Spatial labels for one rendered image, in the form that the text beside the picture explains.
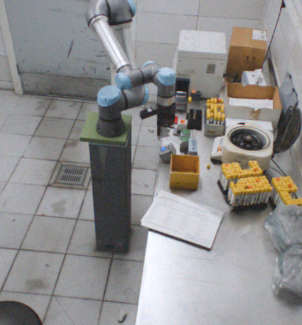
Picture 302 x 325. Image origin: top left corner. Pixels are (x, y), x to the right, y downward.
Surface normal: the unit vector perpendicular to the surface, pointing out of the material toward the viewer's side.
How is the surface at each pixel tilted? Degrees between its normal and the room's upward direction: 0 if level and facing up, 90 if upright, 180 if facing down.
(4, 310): 2
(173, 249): 0
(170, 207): 0
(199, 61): 90
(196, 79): 90
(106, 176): 90
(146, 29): 90
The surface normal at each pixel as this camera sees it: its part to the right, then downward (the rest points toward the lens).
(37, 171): 0.04, -0.76
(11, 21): -0.10, 0.65
